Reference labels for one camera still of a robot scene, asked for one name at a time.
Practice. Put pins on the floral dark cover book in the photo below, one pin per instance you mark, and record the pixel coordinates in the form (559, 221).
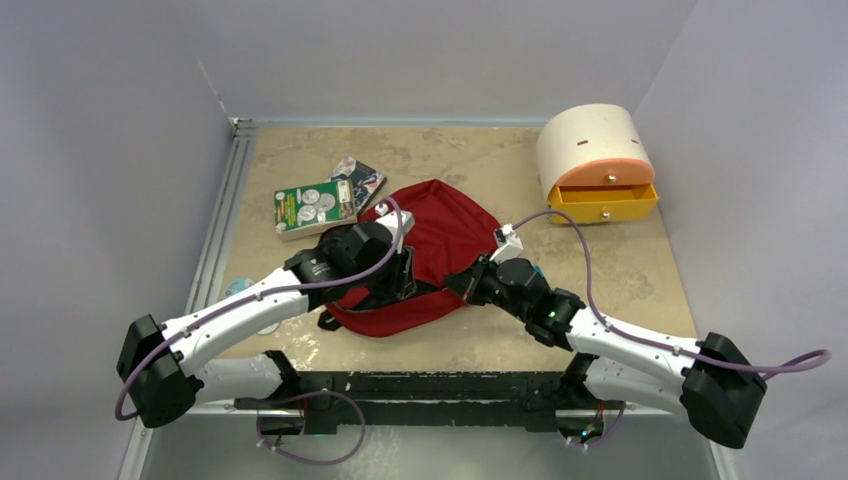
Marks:
(365, 180)

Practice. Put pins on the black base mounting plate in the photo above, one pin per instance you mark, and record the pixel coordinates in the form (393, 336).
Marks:
(537, 401)

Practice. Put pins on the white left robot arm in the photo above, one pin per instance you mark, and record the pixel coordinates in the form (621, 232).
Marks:
(169, 367)

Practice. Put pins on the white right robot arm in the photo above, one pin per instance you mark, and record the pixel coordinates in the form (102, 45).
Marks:
(707, 381)

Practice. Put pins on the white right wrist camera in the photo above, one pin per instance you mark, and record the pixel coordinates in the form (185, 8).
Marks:
(508, 244)

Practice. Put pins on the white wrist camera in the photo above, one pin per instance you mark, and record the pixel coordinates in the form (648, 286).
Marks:
(508, 244)
(397, 221)

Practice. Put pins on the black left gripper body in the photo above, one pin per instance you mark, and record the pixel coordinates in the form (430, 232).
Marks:
(390, 282)

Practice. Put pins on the cream rounded drawer cabinet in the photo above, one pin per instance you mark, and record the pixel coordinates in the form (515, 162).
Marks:
(589, 132)

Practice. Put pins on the orange upper drawer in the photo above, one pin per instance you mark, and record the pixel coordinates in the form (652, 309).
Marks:
(562, 178)

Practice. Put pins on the green activity book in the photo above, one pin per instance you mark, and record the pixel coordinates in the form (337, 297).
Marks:
(313, 209)

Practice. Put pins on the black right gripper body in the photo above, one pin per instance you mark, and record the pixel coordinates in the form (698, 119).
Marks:
(489, 291)

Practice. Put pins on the red student backpack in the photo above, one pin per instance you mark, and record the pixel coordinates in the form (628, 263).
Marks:
(451, 231)

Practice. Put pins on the aluminium frame rails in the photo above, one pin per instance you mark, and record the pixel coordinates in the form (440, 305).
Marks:
(636, 279)

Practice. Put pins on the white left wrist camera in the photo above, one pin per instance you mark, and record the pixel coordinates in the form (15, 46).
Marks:
(397, 221)

